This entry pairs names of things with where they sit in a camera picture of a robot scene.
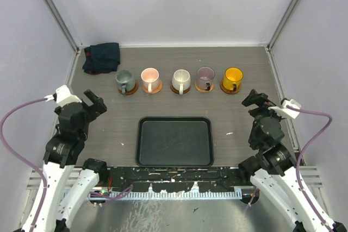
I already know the woven cork coaster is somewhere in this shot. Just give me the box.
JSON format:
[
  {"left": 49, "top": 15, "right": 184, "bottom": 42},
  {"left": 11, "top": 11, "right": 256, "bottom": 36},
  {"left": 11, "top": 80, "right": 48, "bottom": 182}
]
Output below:
[
  {"left": 195, "top": 82, "right": 214, "bottom": 93},
  {"left": 142, "top": 80, "right": 163, "bottom": 95}
]

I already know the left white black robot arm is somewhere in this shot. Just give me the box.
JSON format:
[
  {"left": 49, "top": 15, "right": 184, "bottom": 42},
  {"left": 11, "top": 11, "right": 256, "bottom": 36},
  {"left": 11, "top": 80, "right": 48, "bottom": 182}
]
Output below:
[{"left": 21, "top": 85, "right": 109, "bottom": 231}]

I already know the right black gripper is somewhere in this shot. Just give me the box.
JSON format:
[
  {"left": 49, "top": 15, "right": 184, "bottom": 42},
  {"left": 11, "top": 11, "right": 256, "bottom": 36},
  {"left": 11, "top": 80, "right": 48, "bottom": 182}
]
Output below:
[{"left": 241, "top": 89, "right": 285, "bottom": 145}]

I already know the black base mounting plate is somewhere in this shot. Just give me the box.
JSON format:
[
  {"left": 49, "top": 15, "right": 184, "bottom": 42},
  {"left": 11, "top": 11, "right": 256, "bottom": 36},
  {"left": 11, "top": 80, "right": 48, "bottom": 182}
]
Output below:
[{"left": 97, "top": 167, "right": 252, "bottom": 193}]

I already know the black plastic tray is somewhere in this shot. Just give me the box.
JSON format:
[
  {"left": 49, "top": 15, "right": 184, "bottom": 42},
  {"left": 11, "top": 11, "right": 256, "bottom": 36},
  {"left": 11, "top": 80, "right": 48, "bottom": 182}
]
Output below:
[{"left": 135, "top": 116, "right": 214, "bottom": 168}]

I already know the cream ceramic mug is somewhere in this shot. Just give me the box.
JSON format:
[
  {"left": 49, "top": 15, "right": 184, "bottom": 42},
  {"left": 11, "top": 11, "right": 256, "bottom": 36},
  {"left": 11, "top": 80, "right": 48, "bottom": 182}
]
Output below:
[{"left": 171, "top": 69, "right": 191, "bottom": 95}]

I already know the pink ceramic mug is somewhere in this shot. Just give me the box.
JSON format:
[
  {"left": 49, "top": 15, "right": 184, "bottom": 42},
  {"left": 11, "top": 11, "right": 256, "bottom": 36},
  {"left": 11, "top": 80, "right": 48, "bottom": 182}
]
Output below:
[{"left": 141, "top": 68, "right": 160, "bottom": 93}]

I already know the dark blue folded cloth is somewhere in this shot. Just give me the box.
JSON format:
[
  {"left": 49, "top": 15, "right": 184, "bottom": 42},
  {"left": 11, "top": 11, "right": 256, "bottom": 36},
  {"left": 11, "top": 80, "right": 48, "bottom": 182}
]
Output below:
[{"left": 82, "top": 42, "right": 121, "bottom": 75}]

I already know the grey slotted cable duct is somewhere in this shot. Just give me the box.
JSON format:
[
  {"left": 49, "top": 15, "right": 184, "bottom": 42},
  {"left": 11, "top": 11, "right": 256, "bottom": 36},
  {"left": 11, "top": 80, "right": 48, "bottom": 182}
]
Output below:
[{"left": 62, "top": 187, "right": 243, "bottom": 200}]

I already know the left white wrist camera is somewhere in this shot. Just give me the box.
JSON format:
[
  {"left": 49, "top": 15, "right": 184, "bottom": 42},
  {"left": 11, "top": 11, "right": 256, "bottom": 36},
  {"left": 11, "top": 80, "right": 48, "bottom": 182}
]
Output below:
[{"left": 44, "top": 85, "right": 82, "bottom": 107}]

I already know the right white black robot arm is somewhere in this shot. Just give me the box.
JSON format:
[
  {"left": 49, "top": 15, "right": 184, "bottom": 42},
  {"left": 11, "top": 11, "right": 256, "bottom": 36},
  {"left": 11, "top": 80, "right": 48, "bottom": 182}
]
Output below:
[{"left": 238, "top": 89, "right": 347, "bottom": 231}]

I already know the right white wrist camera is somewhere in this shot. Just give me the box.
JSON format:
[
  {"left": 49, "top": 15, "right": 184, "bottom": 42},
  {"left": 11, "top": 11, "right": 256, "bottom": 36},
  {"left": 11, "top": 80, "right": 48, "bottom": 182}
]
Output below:
[{"left": 268, "top": 99, "right": 301, "bottom": 119}]

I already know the yellow glass mug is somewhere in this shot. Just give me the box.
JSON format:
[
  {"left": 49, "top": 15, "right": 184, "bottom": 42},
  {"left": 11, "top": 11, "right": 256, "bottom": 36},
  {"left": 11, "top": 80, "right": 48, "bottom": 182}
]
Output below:
[{"left": 222, "top": 67, "right": 244, "bottom": 93}]

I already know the grey ceramic mug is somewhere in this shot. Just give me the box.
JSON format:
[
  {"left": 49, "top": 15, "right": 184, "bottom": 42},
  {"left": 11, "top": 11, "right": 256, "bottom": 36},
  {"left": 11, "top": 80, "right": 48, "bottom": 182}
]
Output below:
[{"left": 116, "top": 70, "right": 136, "bottom": 95}]

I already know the purple ceramic mug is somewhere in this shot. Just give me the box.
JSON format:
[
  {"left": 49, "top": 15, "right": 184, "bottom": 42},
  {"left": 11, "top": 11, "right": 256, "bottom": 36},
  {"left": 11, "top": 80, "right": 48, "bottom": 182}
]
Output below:
[{"left": 196, "top": 66, "right": 215, "bottom": 90}]

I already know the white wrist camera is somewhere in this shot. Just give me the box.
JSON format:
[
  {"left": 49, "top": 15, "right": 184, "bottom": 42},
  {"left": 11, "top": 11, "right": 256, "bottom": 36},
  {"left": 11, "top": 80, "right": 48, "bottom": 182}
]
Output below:
[
  {"left": 268, "top": 99, "right": 301, "bottom": 119},
  {"left": 44, "top": 85, "right": 82, "bottom": 107}
]

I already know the brown wooden coaster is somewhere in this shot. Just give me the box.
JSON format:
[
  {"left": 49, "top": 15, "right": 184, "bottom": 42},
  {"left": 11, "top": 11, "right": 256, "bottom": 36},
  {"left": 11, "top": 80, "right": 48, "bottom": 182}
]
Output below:
[
  {"left": 118, "top": 81, "right": 139, "bottom": 96},
  {"left": 170, "top": 84, "right": 191, "bottom": 94},
  {"left": 220, "top": 82, "right": 241, "bottom": 95}
]

